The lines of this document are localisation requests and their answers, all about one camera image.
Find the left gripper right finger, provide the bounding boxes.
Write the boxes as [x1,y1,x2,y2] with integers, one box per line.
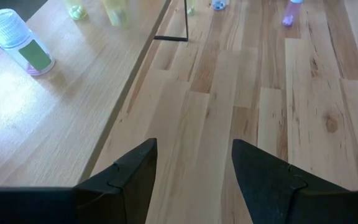
[231,138,354,224]

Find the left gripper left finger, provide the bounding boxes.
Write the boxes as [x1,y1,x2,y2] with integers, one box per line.
[72,138,158,224]

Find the pink pill vial white cap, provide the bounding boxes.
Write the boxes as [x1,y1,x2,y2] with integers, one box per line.
[282,0,304,27]

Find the clear bottle blue pills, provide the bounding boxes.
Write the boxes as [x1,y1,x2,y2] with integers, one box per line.
[211,0,228,11]

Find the clear bottle green label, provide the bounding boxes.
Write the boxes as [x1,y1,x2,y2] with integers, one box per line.
[0,8,56,77]

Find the wooden shelf black metal frame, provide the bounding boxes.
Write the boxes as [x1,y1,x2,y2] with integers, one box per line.
[0,0,189,187]

